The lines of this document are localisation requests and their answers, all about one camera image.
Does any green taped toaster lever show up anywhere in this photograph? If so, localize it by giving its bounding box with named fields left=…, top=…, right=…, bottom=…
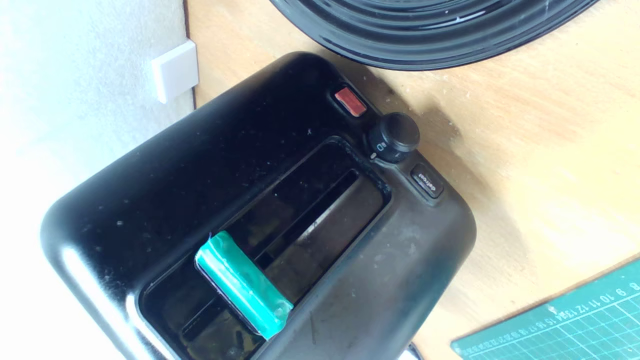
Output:
left=195, top=230, right=295, bottom=341

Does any black two-slot toaster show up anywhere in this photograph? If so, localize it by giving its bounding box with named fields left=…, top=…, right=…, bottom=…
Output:
left=40, top=51, right=477, bottom=360

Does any black ridged plate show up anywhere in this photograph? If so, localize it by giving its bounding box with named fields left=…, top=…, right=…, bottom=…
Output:
left=270, top=0, right=598, bottom=71

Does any green cutting mat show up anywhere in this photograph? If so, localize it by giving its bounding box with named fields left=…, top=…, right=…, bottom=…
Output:
left=451, top=259, right=640, bottom=360

